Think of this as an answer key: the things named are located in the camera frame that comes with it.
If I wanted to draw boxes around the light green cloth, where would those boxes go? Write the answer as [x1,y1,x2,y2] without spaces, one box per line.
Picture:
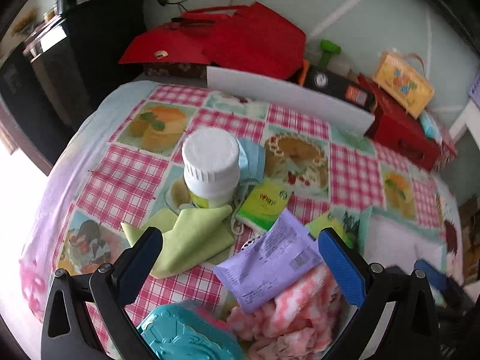
[120,205,234,279]

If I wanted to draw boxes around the white pill bottle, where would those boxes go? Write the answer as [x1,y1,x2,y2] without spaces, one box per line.
[181,127,240,208]

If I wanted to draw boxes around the teal plastic box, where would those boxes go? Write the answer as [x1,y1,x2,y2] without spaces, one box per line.
[137,300,243,360]

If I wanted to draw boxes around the cardboard boxes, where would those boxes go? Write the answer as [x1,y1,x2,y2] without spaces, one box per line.
[459,195,480,284]

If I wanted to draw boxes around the yellow gift box with handle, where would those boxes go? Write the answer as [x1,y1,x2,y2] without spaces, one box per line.
[373,49,434,119]

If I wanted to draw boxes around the light blue face mask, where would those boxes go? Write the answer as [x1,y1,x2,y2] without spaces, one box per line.
[237,137,266,185]

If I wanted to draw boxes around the green tissue pack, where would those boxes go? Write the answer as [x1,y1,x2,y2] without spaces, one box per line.
[235,179,291,234]
[305,211,353,248]

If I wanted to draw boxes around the red box with cutout handle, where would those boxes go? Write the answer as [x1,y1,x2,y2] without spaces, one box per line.
[357,74,440,172]

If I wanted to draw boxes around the blue wet wipes pack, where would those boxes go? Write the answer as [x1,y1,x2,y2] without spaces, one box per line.
[419,111,443,145]

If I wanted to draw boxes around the pink white striped towel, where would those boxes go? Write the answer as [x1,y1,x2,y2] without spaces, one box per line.
[226,263,341,359]

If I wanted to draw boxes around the brown floral box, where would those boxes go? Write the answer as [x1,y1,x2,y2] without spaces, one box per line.
[142,63,207,80]

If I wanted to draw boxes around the purple wipes packet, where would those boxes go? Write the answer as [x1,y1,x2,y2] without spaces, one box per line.
[213,210,322,314]

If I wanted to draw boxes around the white foam board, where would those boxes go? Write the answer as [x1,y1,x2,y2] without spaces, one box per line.
[207,66,375,135]

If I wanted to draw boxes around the white desk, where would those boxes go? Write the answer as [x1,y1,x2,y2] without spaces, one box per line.
[449,100,480,149]

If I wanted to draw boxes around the mint shallow tray box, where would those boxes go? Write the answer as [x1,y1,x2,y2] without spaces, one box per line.
[357,206,447,273]

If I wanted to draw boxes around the black carton box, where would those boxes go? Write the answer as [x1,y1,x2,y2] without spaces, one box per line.
[303,66,376,112]

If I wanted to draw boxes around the large red gift box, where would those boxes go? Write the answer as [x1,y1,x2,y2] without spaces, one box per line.
[120,2,306,80]

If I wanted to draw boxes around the black cabinet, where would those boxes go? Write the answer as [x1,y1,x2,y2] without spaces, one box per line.
[1,0,146,174]

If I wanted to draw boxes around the patterned plaid tablecloth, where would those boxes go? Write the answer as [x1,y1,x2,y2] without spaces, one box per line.
[19,79,466,360]

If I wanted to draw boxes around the red white patterned box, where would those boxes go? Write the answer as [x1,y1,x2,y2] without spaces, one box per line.
[433,125,458,171]

